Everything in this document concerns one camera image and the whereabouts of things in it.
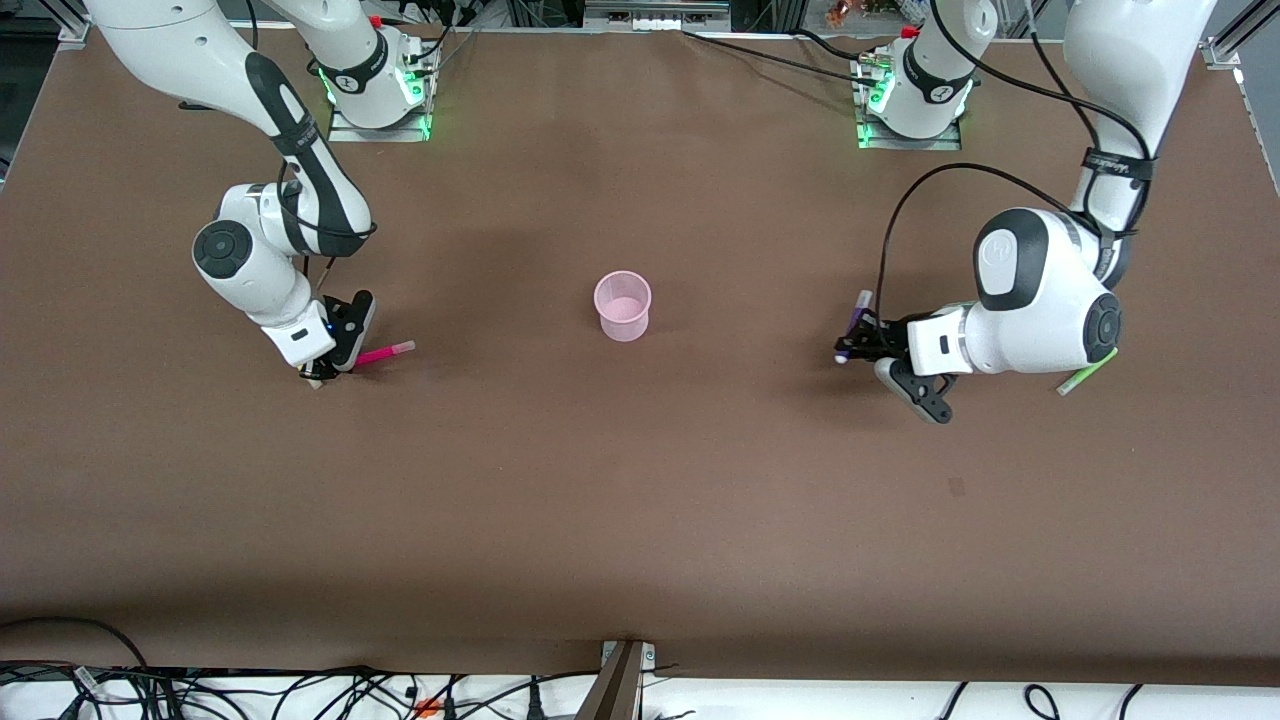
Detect black cable on table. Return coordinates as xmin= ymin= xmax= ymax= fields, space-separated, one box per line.
xmin=683 ymin=28 xmax=883 ymax=81

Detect tangled black floor cables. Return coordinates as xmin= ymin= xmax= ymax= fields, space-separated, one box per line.
xmin=0 ymin=662 xmax=603 ymax=720

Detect purple highlighter pen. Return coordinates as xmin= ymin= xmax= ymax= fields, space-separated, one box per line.
xmin=838 ymin=290 xmax=875 ymax=365

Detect thick black floor cable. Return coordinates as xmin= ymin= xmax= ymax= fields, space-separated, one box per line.
xmin=0 ymin=616 xmax=151 ymax=691

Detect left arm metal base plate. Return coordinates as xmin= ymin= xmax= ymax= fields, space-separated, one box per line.
xmin=853 ymin=50 xmax=963 ymax=152

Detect green highlighter pen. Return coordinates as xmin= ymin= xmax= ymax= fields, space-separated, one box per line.
xmin=1057 ymin=346 xmax=1119 ymax=397

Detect grey metal box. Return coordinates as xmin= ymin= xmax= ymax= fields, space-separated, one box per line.
xmin=585 ymin=0 xmax=731 ymax=32

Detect metal table edge bracket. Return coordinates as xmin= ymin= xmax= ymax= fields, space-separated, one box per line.
xmin=580 ymin=640 xmax=657 ymax=720

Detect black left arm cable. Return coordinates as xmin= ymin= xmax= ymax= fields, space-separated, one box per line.
xmin=877 ymin=0 xmax=1161 ymax=321

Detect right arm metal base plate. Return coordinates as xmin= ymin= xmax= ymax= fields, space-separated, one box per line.
xmin=328 ymin=40 xmax=434 ymax=143

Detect pink plastic pen holder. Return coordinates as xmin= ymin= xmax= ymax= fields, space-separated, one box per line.
xmin=594 ymin=270 xmax=653 ymax=343

